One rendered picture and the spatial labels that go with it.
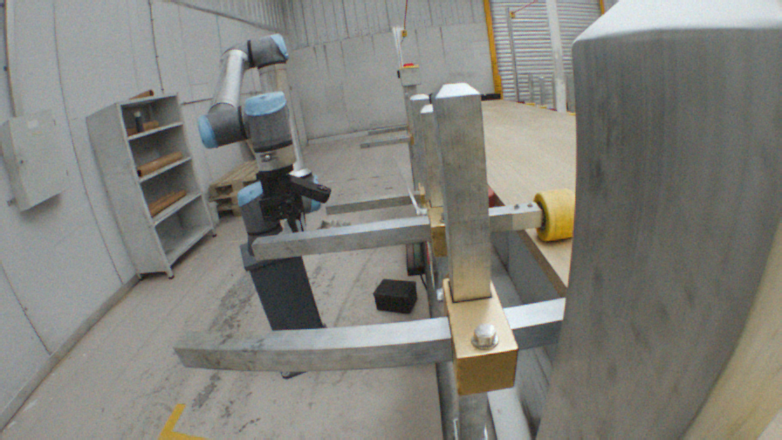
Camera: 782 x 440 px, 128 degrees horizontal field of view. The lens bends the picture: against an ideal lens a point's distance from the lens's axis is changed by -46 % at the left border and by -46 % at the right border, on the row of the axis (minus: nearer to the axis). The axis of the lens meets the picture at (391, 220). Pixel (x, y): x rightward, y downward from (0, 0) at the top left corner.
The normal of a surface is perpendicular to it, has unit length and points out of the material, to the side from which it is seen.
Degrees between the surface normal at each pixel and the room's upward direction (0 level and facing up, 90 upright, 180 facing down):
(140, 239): 90
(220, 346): 0
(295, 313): 90
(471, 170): 90
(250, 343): 0
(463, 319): 0
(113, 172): 90
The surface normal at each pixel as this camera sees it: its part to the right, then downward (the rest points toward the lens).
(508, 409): -0.15, -0.92
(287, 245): -0.02, 0.38
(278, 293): 0.46, 0.27
